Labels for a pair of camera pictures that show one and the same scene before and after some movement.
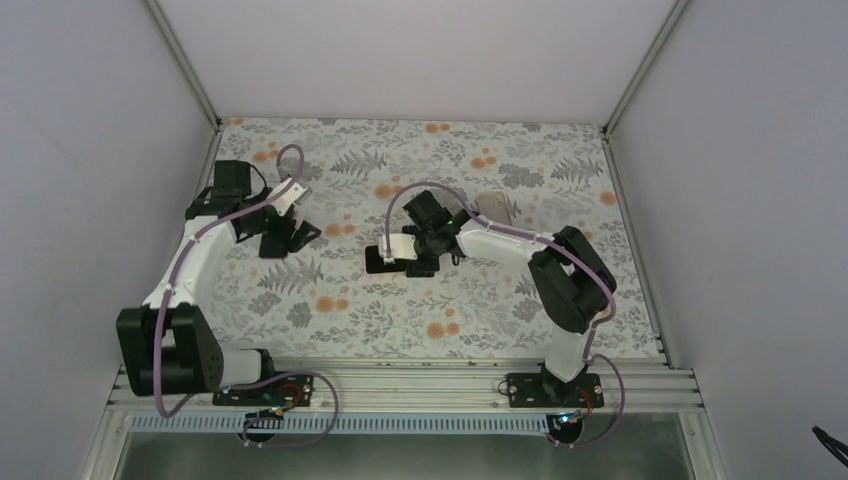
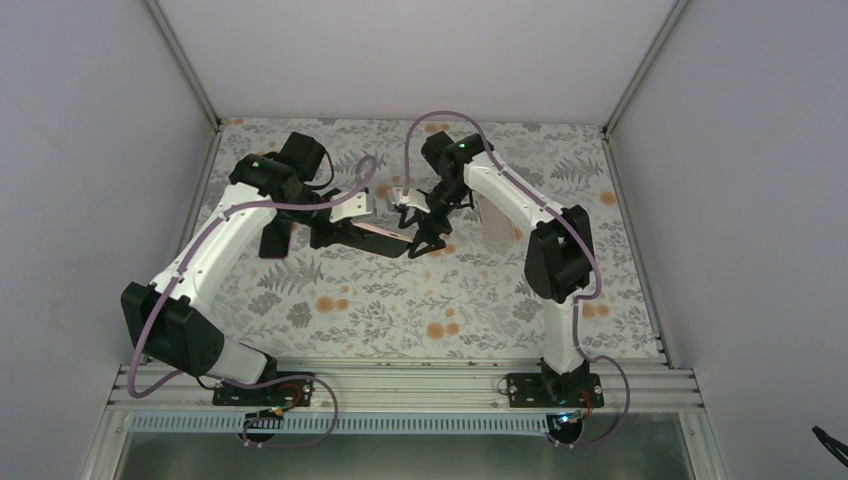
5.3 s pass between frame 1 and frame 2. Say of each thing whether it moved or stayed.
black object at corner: stayed
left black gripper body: moved
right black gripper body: moved
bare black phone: stayed
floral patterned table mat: stayed
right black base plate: stayed
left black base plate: stayed
